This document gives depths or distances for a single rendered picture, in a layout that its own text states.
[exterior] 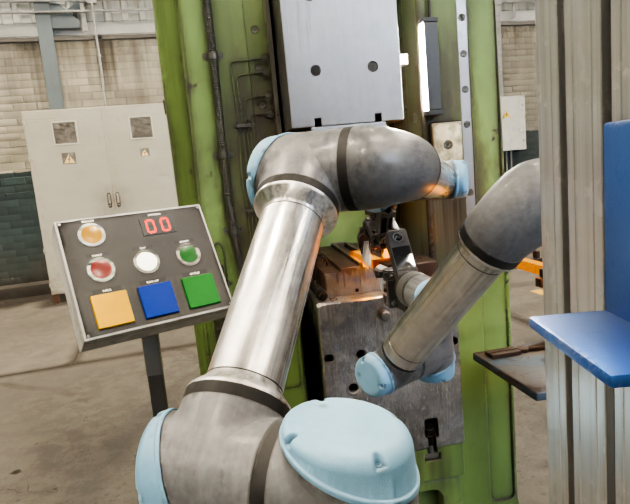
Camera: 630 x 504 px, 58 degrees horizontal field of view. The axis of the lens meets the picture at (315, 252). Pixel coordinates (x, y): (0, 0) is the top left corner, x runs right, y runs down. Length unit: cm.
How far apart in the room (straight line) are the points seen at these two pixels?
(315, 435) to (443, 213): 130
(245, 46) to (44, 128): 529
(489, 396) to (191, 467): 148
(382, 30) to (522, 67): 751
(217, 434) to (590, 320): 37
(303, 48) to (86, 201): 540
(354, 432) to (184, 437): 16
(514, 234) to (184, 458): 48
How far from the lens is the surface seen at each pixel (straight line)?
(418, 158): 77
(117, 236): 135
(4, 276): 763
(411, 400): 161
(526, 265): 145
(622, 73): 28
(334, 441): 49
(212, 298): 133
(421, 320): 89
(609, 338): 25
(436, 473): 173
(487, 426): 197
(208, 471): 54
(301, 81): 149
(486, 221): 78
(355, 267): 152
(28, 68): 756
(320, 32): 152
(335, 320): 148
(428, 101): 168
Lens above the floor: 127
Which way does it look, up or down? 9 degrees down
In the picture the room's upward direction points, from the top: 5 degrees counter-clockwise
